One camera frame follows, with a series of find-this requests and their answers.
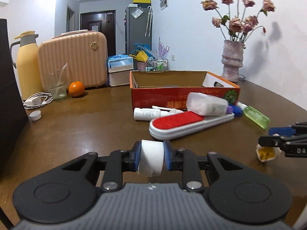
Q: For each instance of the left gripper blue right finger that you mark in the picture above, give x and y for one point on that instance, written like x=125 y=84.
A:
x=173 y=157

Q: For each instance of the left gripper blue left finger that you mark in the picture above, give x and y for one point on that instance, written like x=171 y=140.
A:
x=131 y=158

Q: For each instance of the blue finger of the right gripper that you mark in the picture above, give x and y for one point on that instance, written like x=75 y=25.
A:
x=282 y=131
x=270 y=141

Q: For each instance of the small yellow white container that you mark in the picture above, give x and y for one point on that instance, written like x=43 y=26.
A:
x=265 y=154

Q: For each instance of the white tape roll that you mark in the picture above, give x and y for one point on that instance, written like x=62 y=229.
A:
x=151 y=158

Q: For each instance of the green spray bottle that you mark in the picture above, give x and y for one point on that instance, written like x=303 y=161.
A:
x=254 y=115

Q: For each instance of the red white lint brush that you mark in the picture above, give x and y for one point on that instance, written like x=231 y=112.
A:
x=183 y=124

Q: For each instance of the blue round lid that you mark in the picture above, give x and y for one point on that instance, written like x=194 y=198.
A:
x=236 y=110

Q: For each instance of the white spray bottle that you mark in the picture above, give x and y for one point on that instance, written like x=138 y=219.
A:
x=148 y=114

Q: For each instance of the purple round lid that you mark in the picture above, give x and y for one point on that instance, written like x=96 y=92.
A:
x=229 y=109

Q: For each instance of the translucent white plastic container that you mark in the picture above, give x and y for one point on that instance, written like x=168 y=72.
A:
x=206 y=105

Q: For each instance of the red cardboard box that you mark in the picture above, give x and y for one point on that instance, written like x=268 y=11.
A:
x=169 y=89

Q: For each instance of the orange fruit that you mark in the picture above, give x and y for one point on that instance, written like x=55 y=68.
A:
x=76 y=89

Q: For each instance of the blue white tissue box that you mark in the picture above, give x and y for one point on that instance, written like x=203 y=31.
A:
x=119 y=68

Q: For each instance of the pink ceramic vase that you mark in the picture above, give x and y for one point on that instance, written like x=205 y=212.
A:
x=232 y=59

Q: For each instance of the yellow watering can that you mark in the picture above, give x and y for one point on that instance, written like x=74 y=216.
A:
x=140 y=56

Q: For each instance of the small white cap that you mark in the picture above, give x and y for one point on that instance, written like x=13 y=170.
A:
x=35 y=115

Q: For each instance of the clear glass with straw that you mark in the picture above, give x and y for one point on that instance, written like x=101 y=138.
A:
x=56 y=83

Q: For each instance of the pink ribbed suitcase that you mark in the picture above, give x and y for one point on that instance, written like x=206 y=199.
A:
x=84 y=51

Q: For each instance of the dried pink roses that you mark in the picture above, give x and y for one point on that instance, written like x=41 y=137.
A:
x=238 y=24

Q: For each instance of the black paper bag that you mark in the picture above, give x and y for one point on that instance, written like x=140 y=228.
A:
x=12 y=114

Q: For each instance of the yellow thermos jug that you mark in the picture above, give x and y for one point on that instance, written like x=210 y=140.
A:
x=27 y=64

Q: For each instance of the grey refrigerator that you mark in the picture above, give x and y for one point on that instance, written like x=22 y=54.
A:
x=135 y=29

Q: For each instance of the dark brown door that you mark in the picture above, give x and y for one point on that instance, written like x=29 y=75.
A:
x=103 y=22

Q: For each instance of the yellow box on refrigerator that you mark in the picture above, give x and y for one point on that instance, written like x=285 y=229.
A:
x=142 y=3

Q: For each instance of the wire rack with bottles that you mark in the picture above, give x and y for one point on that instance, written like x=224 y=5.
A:
x=157 y=64

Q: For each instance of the white charger with cable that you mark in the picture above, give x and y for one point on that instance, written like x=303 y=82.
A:
x=37 y=100

